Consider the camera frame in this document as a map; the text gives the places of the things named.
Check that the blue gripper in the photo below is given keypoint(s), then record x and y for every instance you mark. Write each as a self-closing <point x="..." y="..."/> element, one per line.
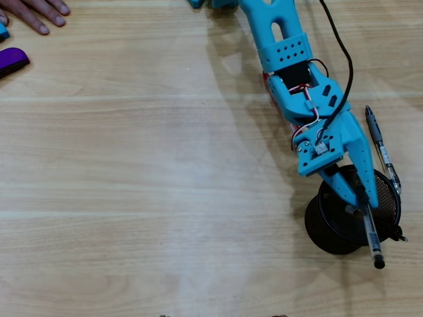
<point x="355" y="140"/>

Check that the clear gel pen black cap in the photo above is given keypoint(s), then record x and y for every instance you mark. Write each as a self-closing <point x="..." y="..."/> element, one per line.
<point x="371" y="231"/>

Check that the black gel pen clear barrel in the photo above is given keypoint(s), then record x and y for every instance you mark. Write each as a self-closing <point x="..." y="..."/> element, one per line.
<point x="400" y="235"/>

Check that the red gel pen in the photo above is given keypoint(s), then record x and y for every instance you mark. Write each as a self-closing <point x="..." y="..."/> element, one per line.
<point x="265" y="79"/>

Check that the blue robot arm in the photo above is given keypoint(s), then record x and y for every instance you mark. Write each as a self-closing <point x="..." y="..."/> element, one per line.
<point x="267" y="56"/>

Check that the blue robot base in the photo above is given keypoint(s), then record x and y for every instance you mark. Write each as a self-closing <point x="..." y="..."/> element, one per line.
<point x="221" y="2"/>

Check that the black gel pen grey grip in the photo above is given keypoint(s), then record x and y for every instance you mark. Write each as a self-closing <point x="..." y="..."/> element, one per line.
<point x="375" y="132"/>

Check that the black mesh pen holder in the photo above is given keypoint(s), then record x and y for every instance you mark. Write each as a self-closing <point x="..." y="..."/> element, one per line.
<point x="314" y="228"/>

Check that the person's bare hand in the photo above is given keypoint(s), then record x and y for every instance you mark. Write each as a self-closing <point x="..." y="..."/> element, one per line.
<point x="33" y="10"/>

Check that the purple plastic part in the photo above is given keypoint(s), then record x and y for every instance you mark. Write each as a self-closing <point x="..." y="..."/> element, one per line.
<point x="13" y="61"/>

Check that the blue plastic part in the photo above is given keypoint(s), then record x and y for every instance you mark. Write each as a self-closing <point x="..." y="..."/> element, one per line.
<point x="3" y="33"/>

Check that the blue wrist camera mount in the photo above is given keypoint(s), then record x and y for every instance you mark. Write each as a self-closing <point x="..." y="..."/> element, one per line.
<point x="317" y="162"/>

